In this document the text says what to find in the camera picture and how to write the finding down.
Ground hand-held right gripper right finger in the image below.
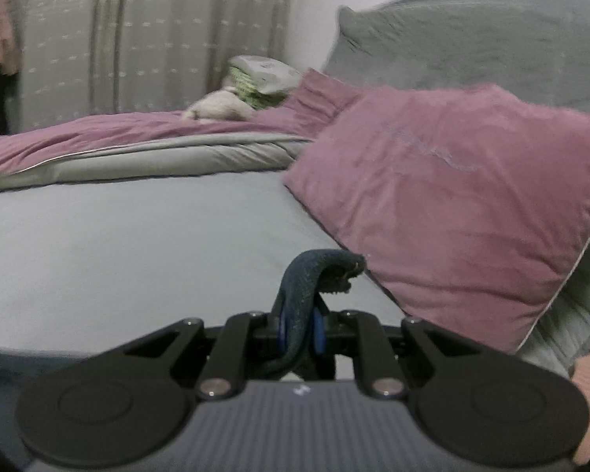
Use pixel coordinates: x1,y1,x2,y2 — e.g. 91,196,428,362
315,310,478,400

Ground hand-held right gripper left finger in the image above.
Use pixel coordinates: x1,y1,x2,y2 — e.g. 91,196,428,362
123,311,288,400

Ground dark blue jeans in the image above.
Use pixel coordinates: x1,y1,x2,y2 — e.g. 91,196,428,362
0,250,367,404

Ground light grey bed sheet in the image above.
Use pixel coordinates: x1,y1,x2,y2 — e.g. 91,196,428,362
0,170,590,389

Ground pink pillow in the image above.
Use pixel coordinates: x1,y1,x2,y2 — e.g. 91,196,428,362
282,83,590,355

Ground white plush toy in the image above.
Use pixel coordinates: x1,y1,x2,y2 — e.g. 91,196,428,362
181,86,257,124

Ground pink and grey duvet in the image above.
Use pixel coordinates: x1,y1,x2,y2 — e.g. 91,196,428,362
0,68,365,195

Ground folded green white cloth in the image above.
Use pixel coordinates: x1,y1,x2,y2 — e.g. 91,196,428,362
227,55,304,110

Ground grey dotted curtain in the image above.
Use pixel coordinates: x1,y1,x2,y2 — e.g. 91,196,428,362
0,0,296,133

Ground grey quilted headboard cover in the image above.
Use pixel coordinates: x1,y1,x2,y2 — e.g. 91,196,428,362
322,0,590,120

